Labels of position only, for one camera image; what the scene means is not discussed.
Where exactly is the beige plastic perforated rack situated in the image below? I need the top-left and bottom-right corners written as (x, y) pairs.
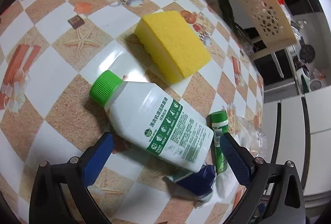
top-left (236, 0), bottom-right (297, 60)

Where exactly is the white refrigerator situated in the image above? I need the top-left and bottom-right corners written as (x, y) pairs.
top-left (262, 87), bottom-right (330, 200)

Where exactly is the checkered tablecloth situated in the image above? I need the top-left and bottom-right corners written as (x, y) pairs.
top-left (1, 0), bottom-right (263, 223)

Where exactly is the dark blue package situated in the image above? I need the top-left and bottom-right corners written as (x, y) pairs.
top-left (167, 165), bottom-right (216, 200)

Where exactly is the green white tube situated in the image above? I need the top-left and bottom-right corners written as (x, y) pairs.
top-left (209, 110), bottom-right (229, 174)

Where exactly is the yellow sponge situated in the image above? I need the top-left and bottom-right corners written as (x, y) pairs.
top-left (134, 11), bottom-right (211, 85)

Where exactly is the white detergent bottle green cap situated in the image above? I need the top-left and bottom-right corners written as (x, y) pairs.
top-left (90, 70), bottom-right (213, 173)

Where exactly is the black built-in oven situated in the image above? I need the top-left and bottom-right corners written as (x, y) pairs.
top-left (254, 50), bottom-right (293, 86)

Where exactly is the clear plastic wrapper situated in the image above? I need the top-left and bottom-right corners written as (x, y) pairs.
top-left (229, 116), bottom-right (267, 158)

